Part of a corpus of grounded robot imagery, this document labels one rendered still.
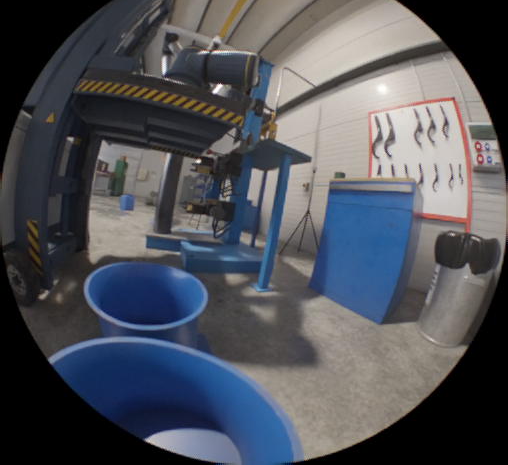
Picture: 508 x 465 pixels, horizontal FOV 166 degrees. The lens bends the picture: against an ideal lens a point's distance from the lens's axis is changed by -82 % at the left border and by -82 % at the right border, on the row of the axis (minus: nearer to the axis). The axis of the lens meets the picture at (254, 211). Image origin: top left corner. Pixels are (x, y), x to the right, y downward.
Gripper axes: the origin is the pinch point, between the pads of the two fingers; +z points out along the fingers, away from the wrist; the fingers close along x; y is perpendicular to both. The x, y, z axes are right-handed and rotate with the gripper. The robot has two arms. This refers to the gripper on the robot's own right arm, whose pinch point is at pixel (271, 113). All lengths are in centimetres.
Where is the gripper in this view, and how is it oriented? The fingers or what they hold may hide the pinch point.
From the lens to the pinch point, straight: 143.5
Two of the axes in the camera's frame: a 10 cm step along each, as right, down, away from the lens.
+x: -1.7, 9.8, 0.2
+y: -4.6, -1.0, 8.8
